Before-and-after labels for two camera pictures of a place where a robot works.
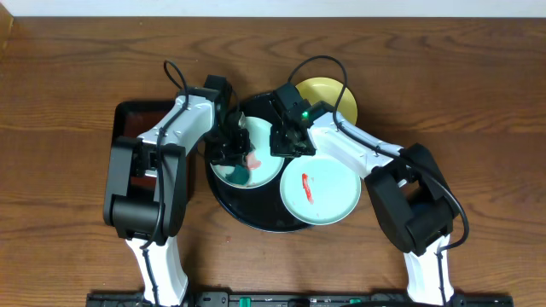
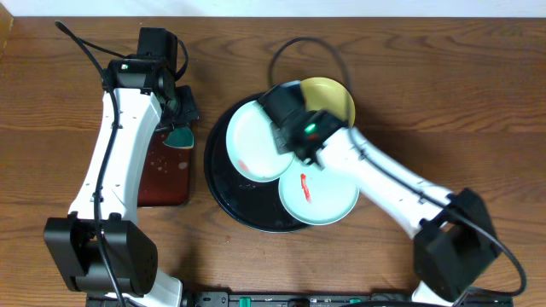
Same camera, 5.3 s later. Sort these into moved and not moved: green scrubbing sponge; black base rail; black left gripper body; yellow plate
Moved: green scrubbing sponge; black left gripper body
Not moved: yellow plate; black base rail
